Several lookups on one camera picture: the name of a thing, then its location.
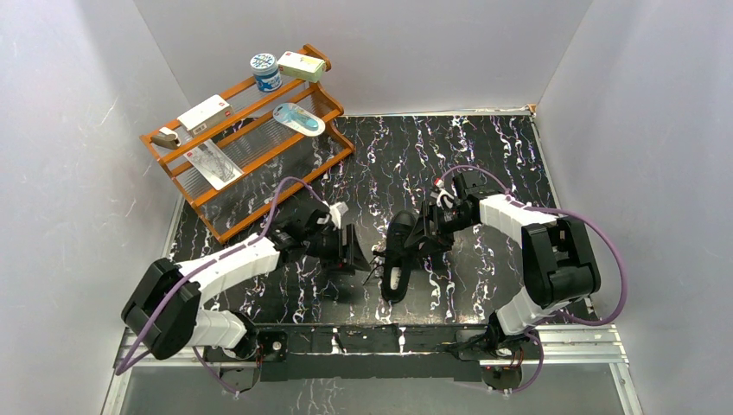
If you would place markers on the green white small box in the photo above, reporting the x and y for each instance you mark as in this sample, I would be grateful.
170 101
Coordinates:
301 66

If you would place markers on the clear plastic packet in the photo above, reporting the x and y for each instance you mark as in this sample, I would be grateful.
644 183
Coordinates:
214 165

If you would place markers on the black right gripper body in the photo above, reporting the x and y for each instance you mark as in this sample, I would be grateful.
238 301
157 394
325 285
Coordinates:
446 220

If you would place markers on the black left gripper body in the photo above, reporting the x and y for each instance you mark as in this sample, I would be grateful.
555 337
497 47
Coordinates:
348 249

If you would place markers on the small beige tape dispenser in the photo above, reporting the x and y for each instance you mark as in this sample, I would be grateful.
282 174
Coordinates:
166 138

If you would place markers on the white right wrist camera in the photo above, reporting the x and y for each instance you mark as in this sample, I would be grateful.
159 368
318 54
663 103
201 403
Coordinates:
444 199

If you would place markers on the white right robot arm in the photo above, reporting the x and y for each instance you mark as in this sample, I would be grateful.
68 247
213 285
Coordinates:
558 263

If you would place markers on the orange wooden shelf rack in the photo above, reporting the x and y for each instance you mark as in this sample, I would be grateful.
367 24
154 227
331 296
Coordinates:
264 149

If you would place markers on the blue white round tub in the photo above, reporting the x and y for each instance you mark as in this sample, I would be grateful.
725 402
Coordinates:
266 72

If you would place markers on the aluminium rail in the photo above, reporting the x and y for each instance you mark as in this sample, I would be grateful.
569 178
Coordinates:
558 343

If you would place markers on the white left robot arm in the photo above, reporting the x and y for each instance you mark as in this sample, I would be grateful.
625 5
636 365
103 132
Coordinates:
167 309

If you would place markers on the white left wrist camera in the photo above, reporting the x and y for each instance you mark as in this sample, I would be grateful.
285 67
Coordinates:
336 212

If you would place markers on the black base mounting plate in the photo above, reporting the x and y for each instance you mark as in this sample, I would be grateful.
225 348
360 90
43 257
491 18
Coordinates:
461 352

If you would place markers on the white red long box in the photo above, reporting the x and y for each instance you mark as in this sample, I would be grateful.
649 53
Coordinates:
206 115

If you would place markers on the black canvas sneaker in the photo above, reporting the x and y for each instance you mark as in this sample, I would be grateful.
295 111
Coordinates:
397 232

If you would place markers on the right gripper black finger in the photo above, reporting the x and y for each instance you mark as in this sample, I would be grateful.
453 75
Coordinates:
439 242
420 237

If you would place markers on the blue item blister pack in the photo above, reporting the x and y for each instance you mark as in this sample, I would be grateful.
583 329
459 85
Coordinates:
299 120

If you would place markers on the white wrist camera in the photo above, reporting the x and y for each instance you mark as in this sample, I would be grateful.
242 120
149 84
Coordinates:
444 199
336 212

